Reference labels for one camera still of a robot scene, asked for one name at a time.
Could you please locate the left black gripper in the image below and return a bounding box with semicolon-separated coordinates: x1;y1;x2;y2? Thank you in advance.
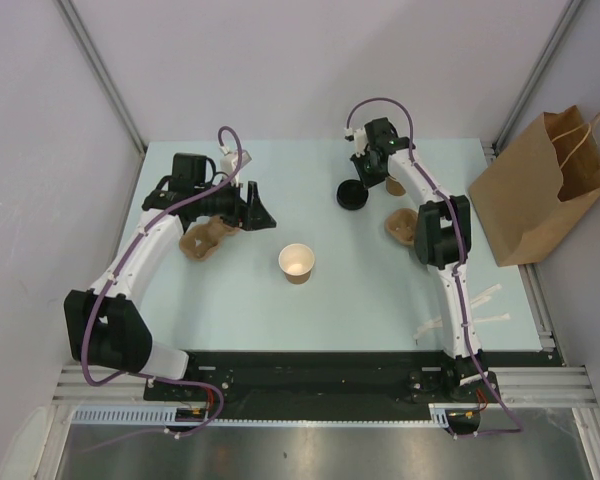
194;175;275;231

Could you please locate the black plastic cup lid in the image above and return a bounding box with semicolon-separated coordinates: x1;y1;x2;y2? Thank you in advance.
336;179;369;211

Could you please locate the brown pulp cup carrier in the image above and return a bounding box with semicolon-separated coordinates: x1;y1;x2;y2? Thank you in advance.
179;216;239;262
384;208;418;247

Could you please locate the brown paper coffee cup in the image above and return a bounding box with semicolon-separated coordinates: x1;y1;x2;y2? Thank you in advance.
278;243;315;285

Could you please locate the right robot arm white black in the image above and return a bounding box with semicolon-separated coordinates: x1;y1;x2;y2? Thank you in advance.
345;117;488;401

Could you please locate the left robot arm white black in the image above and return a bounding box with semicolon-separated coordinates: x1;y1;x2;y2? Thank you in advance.
64;148;276;400

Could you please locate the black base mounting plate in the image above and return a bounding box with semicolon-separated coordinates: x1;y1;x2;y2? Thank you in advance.
143;350;562;420

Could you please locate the brown paper bag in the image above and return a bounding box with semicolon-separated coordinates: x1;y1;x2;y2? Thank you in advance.
469;105;600;267

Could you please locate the white round object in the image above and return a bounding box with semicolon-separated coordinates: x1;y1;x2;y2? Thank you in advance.
0;407;49;480

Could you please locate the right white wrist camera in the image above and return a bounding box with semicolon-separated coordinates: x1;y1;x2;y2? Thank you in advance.
345;127;368;157

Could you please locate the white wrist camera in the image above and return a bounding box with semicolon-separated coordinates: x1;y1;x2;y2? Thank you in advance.
219;150;252;175
345;127;368;157

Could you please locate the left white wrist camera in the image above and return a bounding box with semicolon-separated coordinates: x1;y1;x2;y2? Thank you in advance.
219;150;252;175

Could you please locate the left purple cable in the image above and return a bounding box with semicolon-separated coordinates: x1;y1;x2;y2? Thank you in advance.
79;127;244;451

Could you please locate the purple cable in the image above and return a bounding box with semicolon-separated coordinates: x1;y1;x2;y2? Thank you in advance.
343;97;526;436
79;127;244;451

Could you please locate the right aluminium corner post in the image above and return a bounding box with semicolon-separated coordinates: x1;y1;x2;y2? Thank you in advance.
491;0;589;154

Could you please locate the aluminium corner post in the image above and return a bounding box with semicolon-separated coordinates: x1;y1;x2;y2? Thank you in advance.
53;0;148;157
491;0;589;154

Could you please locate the white slotted cable duct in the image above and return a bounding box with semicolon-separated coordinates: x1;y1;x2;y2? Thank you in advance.
71;405;467;430

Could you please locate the left aluminium corner post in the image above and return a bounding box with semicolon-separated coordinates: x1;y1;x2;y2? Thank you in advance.
53;0;148;157

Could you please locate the aluminium frame rail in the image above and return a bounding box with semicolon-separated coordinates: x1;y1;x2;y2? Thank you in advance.
52;365;597;408

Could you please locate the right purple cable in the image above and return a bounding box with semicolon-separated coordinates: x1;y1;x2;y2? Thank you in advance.
343;97;526;436

